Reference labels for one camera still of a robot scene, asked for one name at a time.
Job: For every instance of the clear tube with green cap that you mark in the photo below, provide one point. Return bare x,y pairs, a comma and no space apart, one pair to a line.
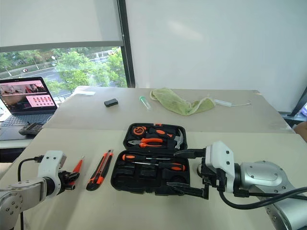
145,102

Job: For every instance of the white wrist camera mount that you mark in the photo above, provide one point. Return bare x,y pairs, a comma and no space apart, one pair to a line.
219,155
50,163

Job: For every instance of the short orange black screwdriver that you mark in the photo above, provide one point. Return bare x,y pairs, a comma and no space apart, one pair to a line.
160,132

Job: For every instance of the steel claw hammer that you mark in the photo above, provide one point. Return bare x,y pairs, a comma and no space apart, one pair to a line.
178,140

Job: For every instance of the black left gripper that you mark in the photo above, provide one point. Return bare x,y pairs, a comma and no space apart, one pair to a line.
61,182

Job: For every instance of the orange black tape measure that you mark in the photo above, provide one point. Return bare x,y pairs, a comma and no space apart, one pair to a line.
138,131

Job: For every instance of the white roller blind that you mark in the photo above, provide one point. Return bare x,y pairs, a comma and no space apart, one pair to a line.
60,21

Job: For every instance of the black computer mouse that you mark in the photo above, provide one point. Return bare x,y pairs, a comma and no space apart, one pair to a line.
31,129

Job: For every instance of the open laptop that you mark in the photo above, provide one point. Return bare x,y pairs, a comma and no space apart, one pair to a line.
26,95

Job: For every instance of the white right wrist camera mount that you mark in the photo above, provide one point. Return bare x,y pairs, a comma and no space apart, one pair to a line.
219,155

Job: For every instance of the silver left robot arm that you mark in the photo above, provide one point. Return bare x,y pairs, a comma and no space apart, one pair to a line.
24,191

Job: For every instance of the black plastic tool case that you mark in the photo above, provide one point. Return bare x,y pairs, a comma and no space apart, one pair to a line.
148,178

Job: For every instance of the green towel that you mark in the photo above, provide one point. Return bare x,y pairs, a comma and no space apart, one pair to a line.
175,101

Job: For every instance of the small black box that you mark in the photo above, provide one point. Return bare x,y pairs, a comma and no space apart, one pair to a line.
111,102

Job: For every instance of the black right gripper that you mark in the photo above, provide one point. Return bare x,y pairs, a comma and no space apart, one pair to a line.
212,176

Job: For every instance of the dark window frame post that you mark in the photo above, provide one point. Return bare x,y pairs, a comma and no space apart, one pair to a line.
127,48

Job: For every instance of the red tester pen screwdriver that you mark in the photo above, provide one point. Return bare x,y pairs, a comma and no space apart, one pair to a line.
78,166

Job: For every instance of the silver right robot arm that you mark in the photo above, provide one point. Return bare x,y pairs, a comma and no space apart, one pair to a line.
261,175

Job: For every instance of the white paper sheet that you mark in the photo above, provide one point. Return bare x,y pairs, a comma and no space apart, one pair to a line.
86,93

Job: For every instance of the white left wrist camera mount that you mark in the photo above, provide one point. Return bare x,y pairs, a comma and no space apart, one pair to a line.
50,163

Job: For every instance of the orange black utility knife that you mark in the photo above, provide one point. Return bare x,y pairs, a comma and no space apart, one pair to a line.
99,172

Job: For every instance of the dark slanted frame bar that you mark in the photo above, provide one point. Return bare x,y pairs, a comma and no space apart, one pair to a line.
299,103

